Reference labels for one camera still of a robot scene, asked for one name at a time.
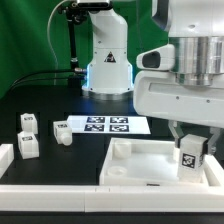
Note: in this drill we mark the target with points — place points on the black camera stand pole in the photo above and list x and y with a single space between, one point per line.
74 16

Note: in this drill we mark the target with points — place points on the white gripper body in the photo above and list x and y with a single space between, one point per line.
181 82

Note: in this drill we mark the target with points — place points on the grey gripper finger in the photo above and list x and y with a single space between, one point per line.
175 128
211 144

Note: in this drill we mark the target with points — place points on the white tag sheet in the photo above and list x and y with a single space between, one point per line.
108 124

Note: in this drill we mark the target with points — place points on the white square tabletop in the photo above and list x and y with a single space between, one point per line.
135 162

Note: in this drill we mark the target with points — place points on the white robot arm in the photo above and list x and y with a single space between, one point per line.
185 21

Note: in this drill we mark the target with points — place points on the white U-shaped fence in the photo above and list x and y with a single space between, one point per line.
110 198

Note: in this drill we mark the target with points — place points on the overhead camera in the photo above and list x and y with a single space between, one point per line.
94 4

